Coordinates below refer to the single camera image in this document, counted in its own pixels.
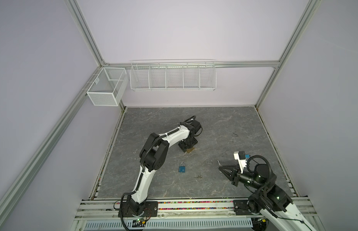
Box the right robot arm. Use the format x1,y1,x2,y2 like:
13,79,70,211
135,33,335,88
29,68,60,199
218,151,315,231

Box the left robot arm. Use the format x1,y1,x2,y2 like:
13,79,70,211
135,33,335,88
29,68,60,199
119,115,202,217

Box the blue padlock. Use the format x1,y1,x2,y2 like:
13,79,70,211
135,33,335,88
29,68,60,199
179,162,186,173

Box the white mesh box basket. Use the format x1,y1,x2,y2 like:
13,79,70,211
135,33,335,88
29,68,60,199
87,67,129,106

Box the white vented cable duct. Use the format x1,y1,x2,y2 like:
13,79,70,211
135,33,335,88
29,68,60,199
82,218,253,231

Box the white wire shelf basket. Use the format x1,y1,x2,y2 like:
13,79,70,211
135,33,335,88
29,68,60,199
130,59,217,91

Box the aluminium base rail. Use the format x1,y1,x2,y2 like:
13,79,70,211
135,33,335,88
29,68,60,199
73,197,318,222

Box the aluminium frame profiles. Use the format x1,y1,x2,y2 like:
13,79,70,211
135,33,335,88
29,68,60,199
0,1,321,229

